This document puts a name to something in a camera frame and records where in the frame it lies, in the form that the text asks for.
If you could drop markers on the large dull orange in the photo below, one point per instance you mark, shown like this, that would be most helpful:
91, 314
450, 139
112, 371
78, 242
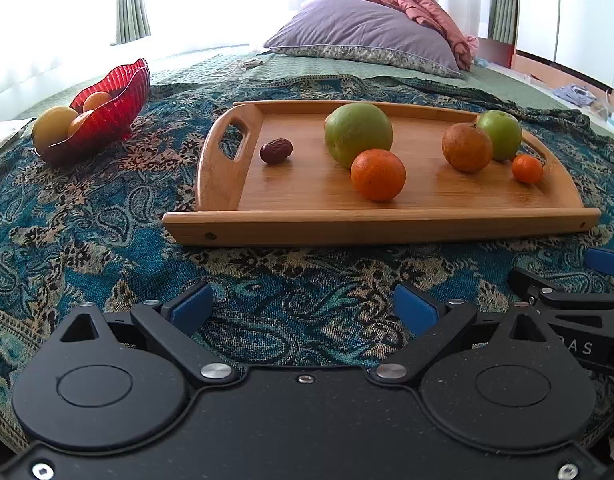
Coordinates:
466, 149

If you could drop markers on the white wardrobe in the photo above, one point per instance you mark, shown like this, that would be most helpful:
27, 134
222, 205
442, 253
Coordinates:
572, 10

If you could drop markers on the teal paisley blanket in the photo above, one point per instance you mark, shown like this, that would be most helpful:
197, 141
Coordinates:
87, 230

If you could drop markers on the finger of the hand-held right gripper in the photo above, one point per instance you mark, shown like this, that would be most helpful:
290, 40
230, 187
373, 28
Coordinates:
607, 261
562, 290

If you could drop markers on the reddish wooden bed frame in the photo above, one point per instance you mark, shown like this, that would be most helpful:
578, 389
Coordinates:
496, 52

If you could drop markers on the green curtain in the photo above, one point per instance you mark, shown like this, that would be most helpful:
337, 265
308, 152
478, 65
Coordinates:
133, 5
504, 5

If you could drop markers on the bright orange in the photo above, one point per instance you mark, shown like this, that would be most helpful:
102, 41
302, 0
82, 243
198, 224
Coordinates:
378, 176

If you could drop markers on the small green apple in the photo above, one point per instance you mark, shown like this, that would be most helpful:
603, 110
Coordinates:
504, 132

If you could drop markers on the green bedspread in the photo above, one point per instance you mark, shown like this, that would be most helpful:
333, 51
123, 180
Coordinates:
307, 67

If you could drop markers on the yellow pear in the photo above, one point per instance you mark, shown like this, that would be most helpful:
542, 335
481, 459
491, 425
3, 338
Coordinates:
52, 127

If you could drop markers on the lavender cloth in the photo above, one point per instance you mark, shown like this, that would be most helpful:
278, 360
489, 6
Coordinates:
574, 96

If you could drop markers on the newspaper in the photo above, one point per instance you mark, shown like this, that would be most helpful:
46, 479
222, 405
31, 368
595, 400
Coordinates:
4, 140

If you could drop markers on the small orange tangerine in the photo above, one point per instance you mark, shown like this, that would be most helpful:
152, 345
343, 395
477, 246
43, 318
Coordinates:
527, 170

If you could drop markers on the large green apple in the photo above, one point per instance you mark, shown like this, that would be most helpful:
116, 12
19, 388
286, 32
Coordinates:
357, 130

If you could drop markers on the red glass bowl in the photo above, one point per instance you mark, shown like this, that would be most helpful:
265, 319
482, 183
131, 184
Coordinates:
114, 110

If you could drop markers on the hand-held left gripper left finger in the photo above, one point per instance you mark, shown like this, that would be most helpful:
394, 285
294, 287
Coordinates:
189, 308

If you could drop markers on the wooden tray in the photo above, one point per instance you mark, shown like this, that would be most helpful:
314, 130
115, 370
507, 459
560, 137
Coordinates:
307, 195

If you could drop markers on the pink quilt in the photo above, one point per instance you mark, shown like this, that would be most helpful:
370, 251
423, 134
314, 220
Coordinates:
422, 5

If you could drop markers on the purple pillow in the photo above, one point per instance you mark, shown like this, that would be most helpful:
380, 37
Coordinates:
362, 30

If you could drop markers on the white sheer curtain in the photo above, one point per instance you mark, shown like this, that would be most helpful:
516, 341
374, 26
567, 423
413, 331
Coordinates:
227, 0

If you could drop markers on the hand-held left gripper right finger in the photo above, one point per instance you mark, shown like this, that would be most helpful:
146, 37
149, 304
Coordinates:
414, 308

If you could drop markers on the red date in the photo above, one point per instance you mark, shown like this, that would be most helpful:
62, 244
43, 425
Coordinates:
276, 151

